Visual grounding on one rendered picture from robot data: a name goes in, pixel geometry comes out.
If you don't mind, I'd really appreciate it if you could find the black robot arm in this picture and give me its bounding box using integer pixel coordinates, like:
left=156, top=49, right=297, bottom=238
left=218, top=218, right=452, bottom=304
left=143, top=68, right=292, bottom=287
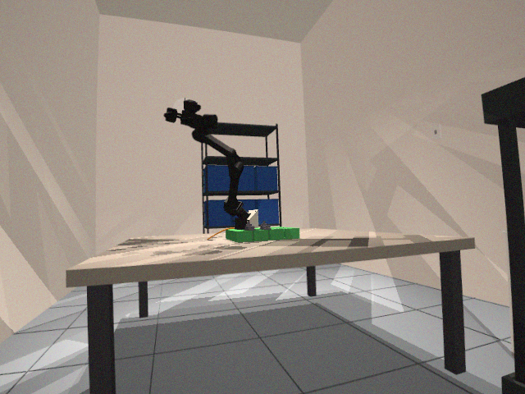
left=182, top=99, right=251, bottom=218

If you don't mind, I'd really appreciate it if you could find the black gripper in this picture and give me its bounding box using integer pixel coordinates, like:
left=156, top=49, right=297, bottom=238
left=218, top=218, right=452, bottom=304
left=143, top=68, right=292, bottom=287
left=163, top=108, right=203, bottom=130

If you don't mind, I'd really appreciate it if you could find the green rectangular deck plate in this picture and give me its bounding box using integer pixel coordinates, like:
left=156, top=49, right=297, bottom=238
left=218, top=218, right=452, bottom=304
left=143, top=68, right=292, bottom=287
left=226, top=221, right=300, bottom=242

